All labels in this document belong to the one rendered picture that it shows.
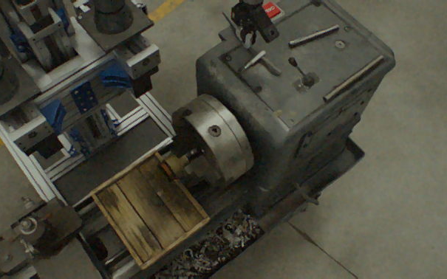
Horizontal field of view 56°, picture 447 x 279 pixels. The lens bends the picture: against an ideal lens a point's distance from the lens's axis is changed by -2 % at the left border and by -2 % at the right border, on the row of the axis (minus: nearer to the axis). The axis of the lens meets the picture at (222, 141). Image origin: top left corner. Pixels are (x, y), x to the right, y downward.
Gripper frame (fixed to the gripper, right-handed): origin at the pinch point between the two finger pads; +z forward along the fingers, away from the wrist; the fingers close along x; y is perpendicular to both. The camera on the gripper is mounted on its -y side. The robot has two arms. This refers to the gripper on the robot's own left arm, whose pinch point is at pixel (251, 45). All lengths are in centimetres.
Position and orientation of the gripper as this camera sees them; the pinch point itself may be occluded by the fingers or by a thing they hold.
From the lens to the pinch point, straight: 146.3
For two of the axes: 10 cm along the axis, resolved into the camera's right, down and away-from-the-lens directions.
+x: -7.9, 5.4, -3.0
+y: -6.2, -7.1, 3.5
